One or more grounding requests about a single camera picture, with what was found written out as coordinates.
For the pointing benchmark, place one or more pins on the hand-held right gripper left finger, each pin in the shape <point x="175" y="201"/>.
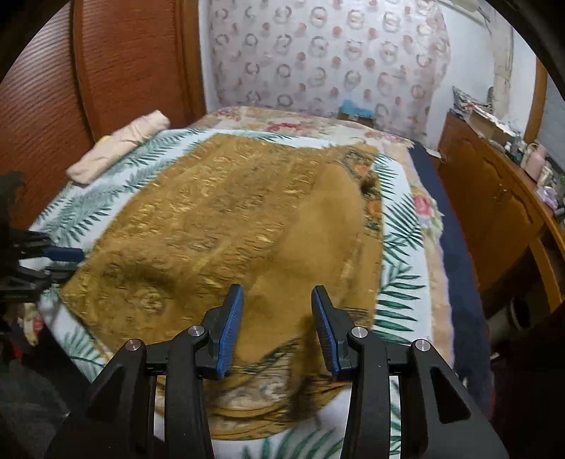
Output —
<point x="228" y="335"/>

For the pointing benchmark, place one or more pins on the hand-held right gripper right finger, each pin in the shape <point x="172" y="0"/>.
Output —
<point x="327" y="340"/>

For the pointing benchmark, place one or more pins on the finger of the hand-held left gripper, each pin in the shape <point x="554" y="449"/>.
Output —
<point x="66" y="254"/>
<point x="48" y="272"/>

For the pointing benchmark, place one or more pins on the beige pillow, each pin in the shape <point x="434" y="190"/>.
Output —
<point x="119" y="145"/>

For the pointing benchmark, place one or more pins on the brown patterned garment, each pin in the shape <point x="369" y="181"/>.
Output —
<point x="220" y="212"/>

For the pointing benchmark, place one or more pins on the wooden sideboard cabinet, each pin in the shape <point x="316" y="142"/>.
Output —
<point x="494" y="198"/>

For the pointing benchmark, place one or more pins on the cardboard box with blue bag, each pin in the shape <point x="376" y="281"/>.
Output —
<point x="355" y="110"/>

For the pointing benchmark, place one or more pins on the purple cloth bundle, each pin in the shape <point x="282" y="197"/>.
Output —
<point x="548" y="195"/>

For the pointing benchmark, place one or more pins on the open cardboard box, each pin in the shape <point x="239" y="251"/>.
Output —
<point x="485" y="123"/>

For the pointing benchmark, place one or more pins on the pink jug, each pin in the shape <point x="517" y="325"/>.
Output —
<point x="536" y="163"/>

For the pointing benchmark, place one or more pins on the grey window blind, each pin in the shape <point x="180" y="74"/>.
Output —
<point x="557" y="132"/>

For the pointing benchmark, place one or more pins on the white window curtain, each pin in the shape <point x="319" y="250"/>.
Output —
<point x="501" y="66"/>

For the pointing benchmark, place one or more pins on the wooden window frame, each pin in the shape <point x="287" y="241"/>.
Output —
<point x="536" y="101"/>

